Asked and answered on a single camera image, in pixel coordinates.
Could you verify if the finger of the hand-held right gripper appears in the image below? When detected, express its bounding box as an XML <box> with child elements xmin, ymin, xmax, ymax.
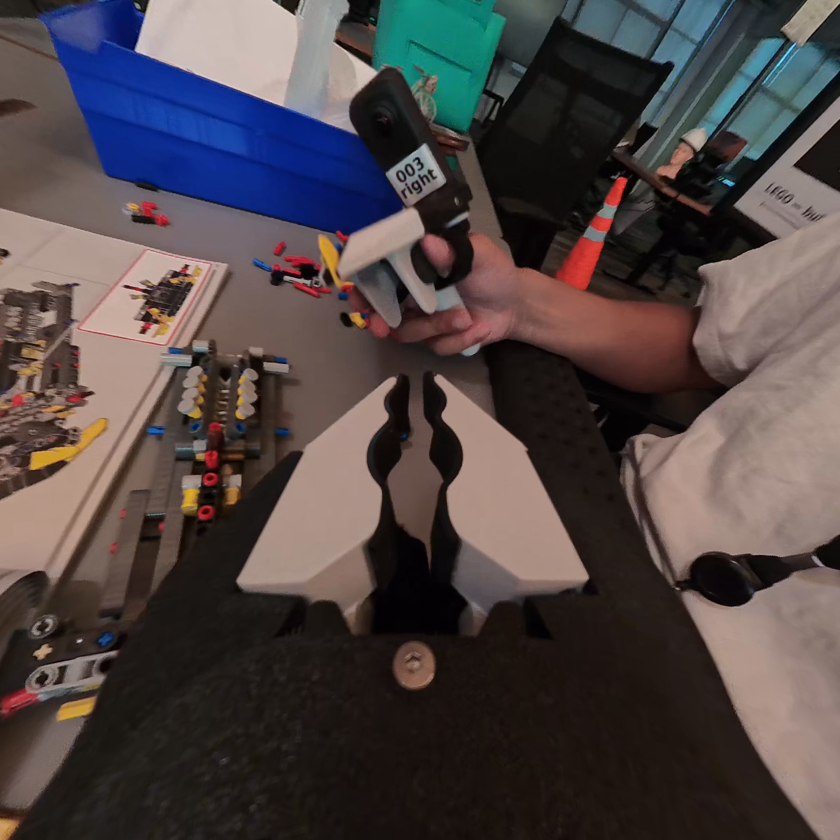
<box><xmin>356</xmin><ymin>257</ymin><xmax>404</xmax><ymax>330</ymax></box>
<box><xmin>335</xmin><ymin>209</ymin><xmax>427</xmax><ymax>282</ymax></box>

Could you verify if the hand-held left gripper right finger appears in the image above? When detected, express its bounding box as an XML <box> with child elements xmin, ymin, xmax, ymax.
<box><xmin>422</xmin><ymin>371</ymin><xmax>590</xmax><ymax>619</ymax></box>

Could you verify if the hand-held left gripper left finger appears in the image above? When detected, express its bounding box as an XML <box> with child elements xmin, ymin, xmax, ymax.
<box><xmin>235</xmin><ymin>374</ymin><xmax>413</xmax><ymax>616</ymax></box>

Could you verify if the yellow lego piece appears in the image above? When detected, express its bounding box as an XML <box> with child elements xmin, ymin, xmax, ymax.
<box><xmin>317</xmin><ymin>234</ymin><xmax>355</xmax><ymax>291</ymax></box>

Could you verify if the lego car chassis assembly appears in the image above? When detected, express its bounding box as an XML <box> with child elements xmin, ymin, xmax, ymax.
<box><xmin>0</xmin><ymin>339</ymin><xmax>291</xmax><ymax>719</ymax></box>

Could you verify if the person's right forearm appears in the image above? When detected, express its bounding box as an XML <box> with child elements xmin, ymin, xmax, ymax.
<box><xmin>515</xmin><ymin>266</ymin><xmax>719</xmax><ymax>393</ymax></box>

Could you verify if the pile of lego pins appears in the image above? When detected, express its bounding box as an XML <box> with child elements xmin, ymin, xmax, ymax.
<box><xmin>252</xmin><ymin>230</ymin><xmax>368</xmax><ymax>329</ymax></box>

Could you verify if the lego instruction booklet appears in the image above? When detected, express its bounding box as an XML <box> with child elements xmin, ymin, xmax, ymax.
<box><xmin>0</xmin><ymin>209</ymin><xmax>229</xmax><ymax>657</ymax></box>

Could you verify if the person's right hand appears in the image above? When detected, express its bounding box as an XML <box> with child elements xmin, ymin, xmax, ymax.
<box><xmin>345</xmin><ymin>233</ymin><xmax>526</xmax><ymax>357</ymax></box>

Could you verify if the teal bag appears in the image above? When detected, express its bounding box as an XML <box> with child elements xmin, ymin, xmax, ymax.
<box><xmin>373</xmin><ymin>0</ymin><xmax>508</xmax><ymax>132</ymax></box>

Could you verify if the black mesh chair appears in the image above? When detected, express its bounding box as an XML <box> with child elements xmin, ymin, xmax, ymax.
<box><xmin>474</xmin><ymin>16</ymin><xmax>676</xmax><ymax>270</ymax></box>

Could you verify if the white paper bag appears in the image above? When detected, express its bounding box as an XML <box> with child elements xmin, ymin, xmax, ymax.
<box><xmin>134</xmin><ymin>0</ymin><xmax>378</xmax><ymax>132</ymax></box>

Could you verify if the blue plastic bin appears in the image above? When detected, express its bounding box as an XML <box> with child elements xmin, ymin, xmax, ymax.
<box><xmin>41</xmin><ymin>0</ymin><xmax>404</xmax><ymax>232</ymax></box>

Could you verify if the orange traffic cone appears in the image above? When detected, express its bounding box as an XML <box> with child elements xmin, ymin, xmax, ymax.
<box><xmin>556</xmin><ymin>176</ymin><xmax>630</xmax><ymax>291</ymax></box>

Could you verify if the black round clip-on device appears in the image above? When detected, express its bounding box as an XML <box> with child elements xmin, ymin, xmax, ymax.
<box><xmin>675</xmin><ymin>535</ymin><xmax>840</xmax><ymax>608</ymax></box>

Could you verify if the person's white shirt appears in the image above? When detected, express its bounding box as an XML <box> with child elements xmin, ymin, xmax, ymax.
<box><xmin>620</xmin><ymin>213</ymin><xmax>840</xmax><ymax>840</ymax></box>

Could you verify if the bust with white helmet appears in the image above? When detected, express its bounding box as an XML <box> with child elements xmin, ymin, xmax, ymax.
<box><xmin>656</xmin><ymin>128</ymin><xmax>729</xmax><ymax>198</ymax></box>

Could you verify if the white printed sign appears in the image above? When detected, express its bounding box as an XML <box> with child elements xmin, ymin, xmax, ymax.
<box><xmin>735</xmin><ymin>98</ymin><xmax>840</xmax><ymax>238</ymax></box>

